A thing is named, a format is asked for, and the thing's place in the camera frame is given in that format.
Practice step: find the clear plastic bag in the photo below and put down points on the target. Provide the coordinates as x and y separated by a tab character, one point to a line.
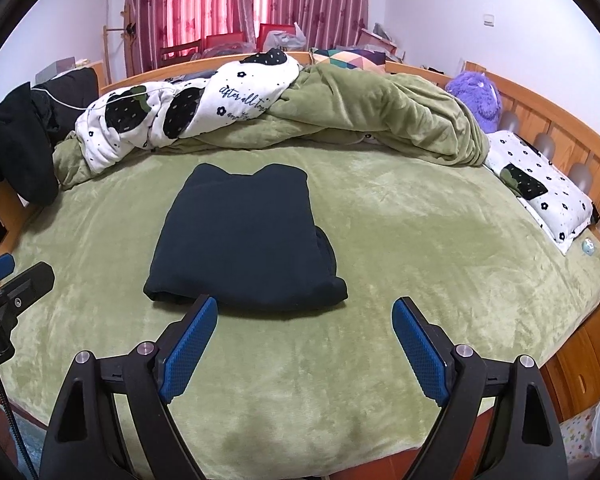
286	40

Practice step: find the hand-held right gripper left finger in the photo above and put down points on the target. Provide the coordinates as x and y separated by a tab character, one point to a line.
190	355

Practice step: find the red chair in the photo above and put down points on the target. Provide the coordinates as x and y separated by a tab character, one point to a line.
225	42
266	30

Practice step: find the white wall socket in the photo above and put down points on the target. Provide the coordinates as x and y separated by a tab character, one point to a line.
488	20

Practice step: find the grey box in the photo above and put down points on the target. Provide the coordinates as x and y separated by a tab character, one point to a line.
55	67

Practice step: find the white flower print pillow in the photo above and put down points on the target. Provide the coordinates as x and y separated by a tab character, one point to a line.
555	195

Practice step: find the wooden coat rack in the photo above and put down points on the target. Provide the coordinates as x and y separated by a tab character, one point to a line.
128	35

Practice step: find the dark navy sweater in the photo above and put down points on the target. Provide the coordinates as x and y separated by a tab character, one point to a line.
240	230

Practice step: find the small pale blue round object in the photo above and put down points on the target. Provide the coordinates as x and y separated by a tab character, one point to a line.
587	246

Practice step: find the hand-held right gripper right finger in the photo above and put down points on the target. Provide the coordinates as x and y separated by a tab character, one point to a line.
420	355

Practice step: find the green and white printed quilt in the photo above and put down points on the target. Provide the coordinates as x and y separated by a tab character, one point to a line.
380	110

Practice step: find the star patterned bin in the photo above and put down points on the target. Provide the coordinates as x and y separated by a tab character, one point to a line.
585	430

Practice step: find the colourful geometric pillow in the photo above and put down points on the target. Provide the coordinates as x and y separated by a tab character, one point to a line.
347	58

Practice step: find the purple plush toy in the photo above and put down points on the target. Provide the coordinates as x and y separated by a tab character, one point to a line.
475	100

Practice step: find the wooden bed frame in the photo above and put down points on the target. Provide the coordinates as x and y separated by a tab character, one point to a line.
555	115

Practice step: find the brown wooden chair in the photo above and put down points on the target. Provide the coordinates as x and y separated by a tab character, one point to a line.
180	51

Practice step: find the pile of dark clothes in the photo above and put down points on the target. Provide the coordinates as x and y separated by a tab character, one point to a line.
25	160

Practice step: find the green fleece bed sheet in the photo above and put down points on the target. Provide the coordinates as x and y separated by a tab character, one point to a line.
405	240

